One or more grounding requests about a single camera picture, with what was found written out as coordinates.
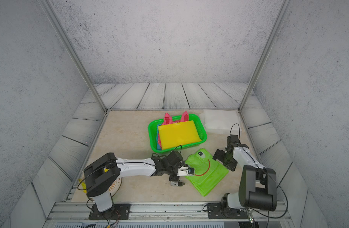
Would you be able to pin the aluminium front rail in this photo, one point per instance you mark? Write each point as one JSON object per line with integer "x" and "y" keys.
{"x": 166, "y": 215}

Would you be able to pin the white raincoat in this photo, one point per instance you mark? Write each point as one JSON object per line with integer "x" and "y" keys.
{"x": 221, "y": 122}

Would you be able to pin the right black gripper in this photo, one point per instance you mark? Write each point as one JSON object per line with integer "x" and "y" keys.
{"x": 218, "y": 155}

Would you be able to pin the right metal corner post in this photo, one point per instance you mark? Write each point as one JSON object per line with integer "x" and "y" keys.
{"x": 266, "y": 51}

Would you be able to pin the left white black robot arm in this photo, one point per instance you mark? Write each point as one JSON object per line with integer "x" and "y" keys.
{"x": 102, "y": 173}

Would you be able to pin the pink bunny raincoat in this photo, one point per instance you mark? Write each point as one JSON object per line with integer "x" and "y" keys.
{"x": 169, "y": 120}

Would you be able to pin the metal corner post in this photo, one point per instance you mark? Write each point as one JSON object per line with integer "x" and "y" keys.
{"x": 49, "y": 11}
{"x": 266, "y": 51}

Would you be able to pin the blue raincoat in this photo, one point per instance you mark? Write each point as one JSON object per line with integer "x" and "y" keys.
{"x": 159, "y": 147}

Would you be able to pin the left metal corner post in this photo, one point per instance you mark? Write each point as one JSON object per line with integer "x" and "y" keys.
{"x": 49, "y": 11}

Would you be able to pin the round patterned plate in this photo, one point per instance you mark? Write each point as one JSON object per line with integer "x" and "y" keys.
{"x": 115, "y": 186}

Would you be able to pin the green frog raincoat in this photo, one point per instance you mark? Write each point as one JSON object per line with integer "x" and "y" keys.
{"x": 207, "y": 171}

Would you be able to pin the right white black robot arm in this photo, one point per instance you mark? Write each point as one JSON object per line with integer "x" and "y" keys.
{"x": 258, "y": 185}

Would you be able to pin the yellow bananas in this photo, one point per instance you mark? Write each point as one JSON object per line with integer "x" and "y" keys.
{"x": 82, "y": 185}

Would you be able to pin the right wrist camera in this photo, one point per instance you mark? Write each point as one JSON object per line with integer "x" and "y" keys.
{"x": 233, "y": 139}

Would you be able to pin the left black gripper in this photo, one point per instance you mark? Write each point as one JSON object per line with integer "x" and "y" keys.
{"x": 175, "y": 180}

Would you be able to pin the yellow raincoat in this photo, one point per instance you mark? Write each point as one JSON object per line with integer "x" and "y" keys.
{"x": 184, "y": 134}

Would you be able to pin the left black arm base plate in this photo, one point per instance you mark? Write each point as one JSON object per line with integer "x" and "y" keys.
{"x": 108, "y": 211}

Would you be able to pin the green plastic basket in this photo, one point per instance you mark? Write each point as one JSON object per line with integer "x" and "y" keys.
{"x": 152, "y": 131}

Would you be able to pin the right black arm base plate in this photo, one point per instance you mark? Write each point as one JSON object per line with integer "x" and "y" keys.
{"x": 221, "y": 210}

